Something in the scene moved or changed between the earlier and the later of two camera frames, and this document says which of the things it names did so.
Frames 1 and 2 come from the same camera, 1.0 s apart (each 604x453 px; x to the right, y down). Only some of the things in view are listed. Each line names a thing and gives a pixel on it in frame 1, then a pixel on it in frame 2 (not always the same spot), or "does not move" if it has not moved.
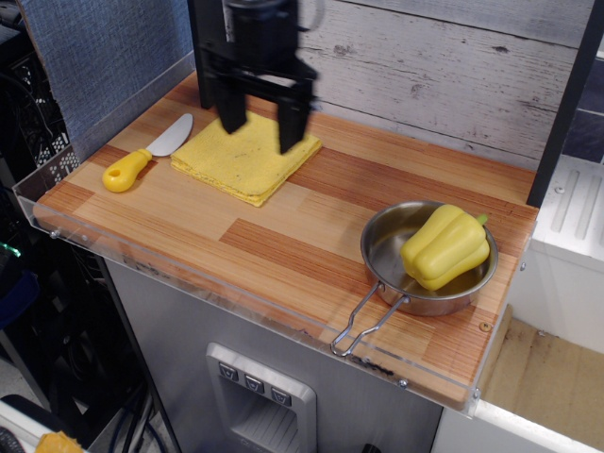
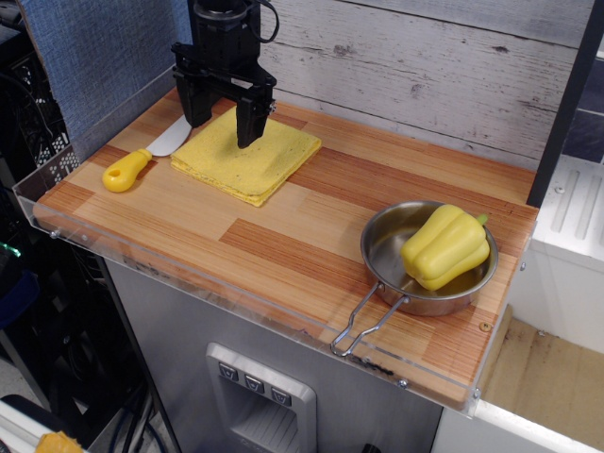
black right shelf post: [567, 113] does not move
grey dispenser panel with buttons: [261, 411] does not move
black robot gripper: [262, 44] → [226, 48]
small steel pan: [380, 248] does not move
